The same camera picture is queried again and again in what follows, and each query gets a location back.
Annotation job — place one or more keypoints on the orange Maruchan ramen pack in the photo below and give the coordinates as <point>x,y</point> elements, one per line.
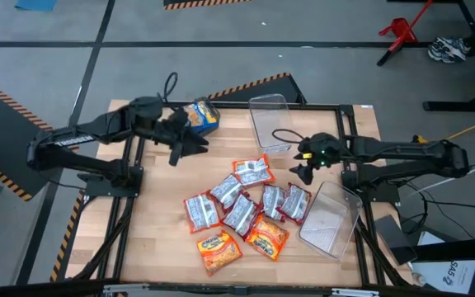
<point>218,251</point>
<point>267,237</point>
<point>201,212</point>
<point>252,170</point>

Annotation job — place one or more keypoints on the white printed cardboard box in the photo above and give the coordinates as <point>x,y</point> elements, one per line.
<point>448,272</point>

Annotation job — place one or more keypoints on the large hazard striped black mat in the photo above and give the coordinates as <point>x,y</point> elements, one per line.
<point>10,136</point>

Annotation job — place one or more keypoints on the clear plastic bin with label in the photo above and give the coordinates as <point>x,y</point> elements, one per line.
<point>271,119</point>

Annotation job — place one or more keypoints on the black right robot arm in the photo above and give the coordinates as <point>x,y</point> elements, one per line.
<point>406,150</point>

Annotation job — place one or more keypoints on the red floor stand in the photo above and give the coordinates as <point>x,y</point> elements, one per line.
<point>402,31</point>

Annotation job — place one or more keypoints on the dark grey flat box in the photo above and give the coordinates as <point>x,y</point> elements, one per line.
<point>394,237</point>

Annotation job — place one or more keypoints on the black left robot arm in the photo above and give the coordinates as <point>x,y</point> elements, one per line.
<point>76,138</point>

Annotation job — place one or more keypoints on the black desk leg frame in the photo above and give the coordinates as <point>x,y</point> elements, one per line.
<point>460,106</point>

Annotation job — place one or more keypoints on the black aluminium table frame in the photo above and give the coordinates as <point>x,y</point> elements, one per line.
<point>237,106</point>

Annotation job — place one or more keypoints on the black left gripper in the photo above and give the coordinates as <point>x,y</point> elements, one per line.
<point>171,128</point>

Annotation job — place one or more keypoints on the black bar with silver brackets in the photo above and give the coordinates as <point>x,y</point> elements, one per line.
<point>237,290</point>

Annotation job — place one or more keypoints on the dark smoked plastic bin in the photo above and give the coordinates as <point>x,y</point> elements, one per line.
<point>213,127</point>

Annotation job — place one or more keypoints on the silver snack bag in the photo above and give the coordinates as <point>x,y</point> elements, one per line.
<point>226,190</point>

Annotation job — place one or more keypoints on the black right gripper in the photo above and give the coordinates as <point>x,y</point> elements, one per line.
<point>324,148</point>

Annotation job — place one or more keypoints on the blue floor mat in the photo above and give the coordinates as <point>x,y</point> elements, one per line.
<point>35,4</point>

